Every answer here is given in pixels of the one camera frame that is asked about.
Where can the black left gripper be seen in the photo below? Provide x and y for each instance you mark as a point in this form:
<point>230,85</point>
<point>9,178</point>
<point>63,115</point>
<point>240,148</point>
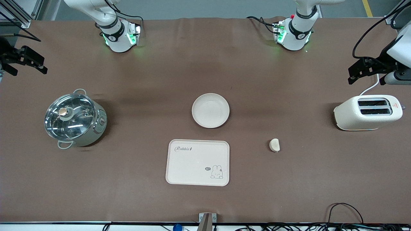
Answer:
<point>380,65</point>

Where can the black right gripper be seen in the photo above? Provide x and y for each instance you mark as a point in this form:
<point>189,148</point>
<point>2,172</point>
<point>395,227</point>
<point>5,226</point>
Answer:
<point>6,55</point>

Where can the pale steamed bun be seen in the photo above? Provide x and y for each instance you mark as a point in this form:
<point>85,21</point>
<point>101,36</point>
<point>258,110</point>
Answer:
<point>274,145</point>

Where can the round cream plate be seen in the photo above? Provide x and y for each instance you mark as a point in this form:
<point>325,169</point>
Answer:
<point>210,110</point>

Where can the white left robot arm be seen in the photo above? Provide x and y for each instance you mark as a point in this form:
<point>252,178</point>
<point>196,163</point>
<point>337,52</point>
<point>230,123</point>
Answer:
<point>298,32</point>

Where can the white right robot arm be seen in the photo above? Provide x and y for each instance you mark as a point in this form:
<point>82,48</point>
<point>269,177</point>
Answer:
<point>114,30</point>

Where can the cream rabbit print tray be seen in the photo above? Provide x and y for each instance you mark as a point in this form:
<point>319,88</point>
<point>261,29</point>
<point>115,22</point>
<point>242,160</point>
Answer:
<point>192,166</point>

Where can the cream two-slot toaster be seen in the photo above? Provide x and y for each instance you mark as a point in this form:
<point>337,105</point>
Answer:
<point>353,117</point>

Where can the glass pot lid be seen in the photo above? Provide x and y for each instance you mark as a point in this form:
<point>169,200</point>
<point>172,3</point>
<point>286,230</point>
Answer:
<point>69,117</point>

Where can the grey electric cooking pot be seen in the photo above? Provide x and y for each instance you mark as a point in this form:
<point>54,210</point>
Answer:
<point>96,131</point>

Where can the brown table mat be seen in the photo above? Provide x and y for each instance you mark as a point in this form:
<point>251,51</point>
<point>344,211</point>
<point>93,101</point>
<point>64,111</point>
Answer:
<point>205,70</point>

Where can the blue round cap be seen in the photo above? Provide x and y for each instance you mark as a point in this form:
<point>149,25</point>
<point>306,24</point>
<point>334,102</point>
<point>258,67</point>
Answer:
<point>177,227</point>

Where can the aluminium frame profile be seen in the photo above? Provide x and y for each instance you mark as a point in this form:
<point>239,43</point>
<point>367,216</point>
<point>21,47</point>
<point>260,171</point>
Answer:
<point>19,16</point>

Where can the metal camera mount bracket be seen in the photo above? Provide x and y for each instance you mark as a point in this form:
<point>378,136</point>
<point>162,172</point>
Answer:
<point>207,221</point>

